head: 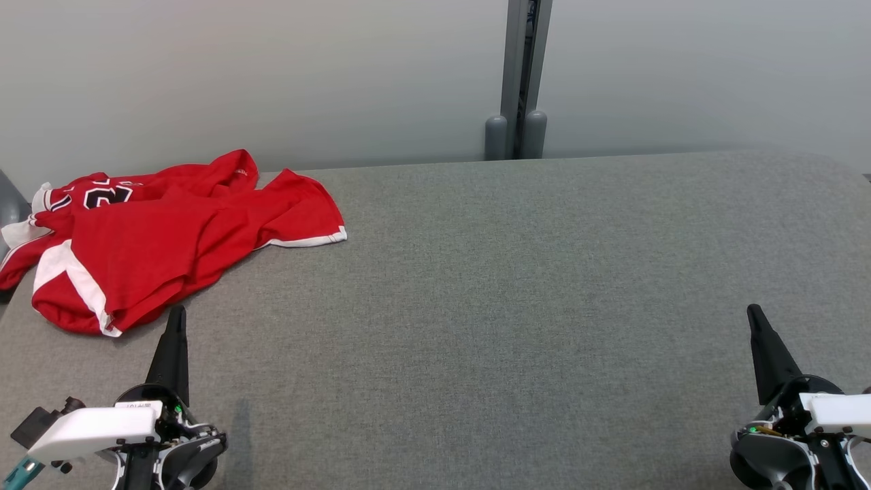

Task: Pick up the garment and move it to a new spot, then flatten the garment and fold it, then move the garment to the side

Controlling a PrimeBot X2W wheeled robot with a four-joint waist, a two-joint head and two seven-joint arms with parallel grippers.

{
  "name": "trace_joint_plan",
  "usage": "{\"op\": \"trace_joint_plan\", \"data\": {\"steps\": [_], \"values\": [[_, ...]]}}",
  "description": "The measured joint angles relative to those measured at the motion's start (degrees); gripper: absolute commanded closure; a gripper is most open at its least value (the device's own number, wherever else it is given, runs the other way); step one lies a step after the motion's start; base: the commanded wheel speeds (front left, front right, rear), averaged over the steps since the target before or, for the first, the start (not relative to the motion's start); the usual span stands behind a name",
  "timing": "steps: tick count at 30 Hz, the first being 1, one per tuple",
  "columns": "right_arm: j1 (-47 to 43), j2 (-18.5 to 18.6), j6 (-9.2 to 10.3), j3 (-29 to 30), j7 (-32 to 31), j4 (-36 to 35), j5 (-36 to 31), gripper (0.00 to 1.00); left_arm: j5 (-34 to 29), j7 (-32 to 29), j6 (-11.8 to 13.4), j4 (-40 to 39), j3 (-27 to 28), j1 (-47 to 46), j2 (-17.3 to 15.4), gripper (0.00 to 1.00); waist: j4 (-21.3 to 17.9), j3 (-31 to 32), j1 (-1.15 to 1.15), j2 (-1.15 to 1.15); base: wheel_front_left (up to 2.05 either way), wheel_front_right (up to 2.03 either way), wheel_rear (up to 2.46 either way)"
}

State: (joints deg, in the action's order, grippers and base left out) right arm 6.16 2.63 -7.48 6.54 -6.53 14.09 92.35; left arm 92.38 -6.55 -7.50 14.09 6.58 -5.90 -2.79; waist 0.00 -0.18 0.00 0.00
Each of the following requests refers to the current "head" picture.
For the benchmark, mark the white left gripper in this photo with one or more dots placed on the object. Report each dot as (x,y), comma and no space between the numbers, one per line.
(95,429)

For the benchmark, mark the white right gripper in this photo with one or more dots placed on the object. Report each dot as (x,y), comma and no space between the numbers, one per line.
(837,415)

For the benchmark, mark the red shorts white stripe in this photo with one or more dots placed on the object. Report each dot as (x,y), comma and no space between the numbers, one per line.
(136,272)

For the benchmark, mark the red basketball jersey white sleeves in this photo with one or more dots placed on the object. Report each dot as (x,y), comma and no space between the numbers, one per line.
(204,178)

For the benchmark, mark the grey wheeled stand leg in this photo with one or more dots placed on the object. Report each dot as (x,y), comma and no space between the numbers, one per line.
(8,201)

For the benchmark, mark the grey cylindrical post bumper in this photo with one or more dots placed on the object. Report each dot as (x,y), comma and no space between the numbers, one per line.
(496,139)
(535,136)

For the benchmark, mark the grey metal wall post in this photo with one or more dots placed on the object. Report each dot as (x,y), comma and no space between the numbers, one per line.
(512,68)

